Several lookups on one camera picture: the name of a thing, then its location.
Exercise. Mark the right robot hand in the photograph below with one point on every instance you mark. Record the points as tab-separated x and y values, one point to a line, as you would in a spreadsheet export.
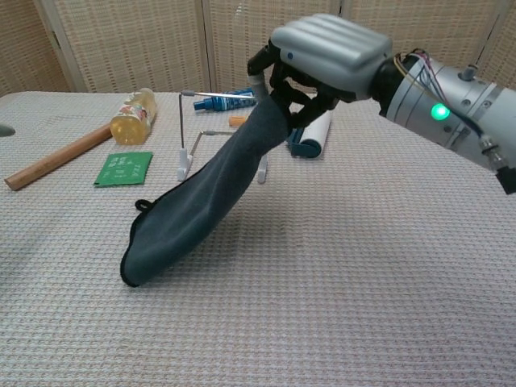
330	48

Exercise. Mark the yellow drink bottle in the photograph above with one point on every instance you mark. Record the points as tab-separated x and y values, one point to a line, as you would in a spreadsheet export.
133	121

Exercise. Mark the wooden rolling pin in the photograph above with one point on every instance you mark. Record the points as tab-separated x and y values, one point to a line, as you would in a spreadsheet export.
52	159

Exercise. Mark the yellow and grey towel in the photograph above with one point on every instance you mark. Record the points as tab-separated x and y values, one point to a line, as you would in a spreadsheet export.
193	217

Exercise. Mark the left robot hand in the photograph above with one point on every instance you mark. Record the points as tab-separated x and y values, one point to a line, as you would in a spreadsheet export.
5	131

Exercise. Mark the bamboo folding screen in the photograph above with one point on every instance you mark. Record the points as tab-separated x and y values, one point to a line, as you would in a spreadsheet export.
141	40

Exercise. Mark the green tea sachet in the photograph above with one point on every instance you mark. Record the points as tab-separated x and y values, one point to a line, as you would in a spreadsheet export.
123	169

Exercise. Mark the blue spray bottle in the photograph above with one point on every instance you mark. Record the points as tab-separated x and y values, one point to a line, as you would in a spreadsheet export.
217	104

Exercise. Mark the teal lint roller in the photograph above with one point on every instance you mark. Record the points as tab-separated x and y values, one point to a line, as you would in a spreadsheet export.
316	137

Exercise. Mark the grey woven tablecloth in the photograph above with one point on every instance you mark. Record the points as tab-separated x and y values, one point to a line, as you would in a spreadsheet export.
363	262

